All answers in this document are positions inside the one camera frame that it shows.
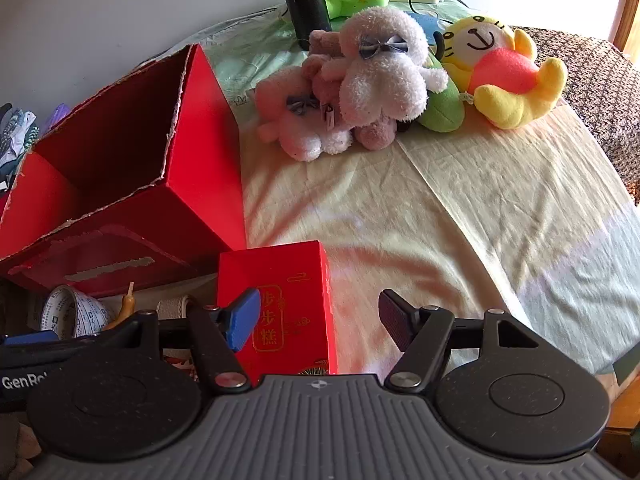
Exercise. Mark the pale yellow bedsheet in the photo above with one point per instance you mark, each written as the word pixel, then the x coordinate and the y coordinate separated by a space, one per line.
pixel 425 200

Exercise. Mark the white plush dog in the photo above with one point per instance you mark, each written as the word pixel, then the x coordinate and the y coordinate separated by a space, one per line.
pixel 385 75

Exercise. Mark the stack of folded clothes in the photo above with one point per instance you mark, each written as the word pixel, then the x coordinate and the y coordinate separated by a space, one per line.
pixel 15 135

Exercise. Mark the blue pouch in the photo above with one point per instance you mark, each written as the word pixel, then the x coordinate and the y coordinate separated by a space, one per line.
pixel 427 25

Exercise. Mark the brown patterned blanket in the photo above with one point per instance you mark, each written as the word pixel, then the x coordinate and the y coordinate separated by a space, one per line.
pixel 600 90

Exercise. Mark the yellow gourd ornament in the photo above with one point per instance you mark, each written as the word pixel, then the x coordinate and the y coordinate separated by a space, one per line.
pixel 125 307

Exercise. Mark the yellow tiger plush toy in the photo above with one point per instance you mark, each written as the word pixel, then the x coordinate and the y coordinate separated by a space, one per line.
pixel 500 70

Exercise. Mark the green plush leaf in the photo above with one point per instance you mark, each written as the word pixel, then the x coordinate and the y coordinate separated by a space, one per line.
pixel 440 110

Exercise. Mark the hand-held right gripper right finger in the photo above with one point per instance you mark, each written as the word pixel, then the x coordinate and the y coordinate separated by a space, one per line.
pixel 395 322

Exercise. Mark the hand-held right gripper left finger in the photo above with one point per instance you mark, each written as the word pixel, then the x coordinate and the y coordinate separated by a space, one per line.
pixel 242 320

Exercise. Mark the black cylinder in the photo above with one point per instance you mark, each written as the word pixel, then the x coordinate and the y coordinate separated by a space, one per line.
pixel 302 0

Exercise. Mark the dusty pink plush dog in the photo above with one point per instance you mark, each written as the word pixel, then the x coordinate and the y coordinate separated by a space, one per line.
pixel 327 85

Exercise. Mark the light green quilt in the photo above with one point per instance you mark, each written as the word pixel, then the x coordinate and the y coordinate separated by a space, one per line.
pixel 240 60

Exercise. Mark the light pink plush dog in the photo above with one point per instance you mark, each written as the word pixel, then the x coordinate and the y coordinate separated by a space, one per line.
pixel 295 125

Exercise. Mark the wooden bed frame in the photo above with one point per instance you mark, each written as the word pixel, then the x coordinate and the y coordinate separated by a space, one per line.
pixel 627 30

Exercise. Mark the large red cardboard box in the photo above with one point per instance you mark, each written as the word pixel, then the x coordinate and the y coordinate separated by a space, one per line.
pixel 125 110

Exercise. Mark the small red gold-printed box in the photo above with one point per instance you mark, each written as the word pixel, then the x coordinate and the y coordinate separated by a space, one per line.
pixel 295 280

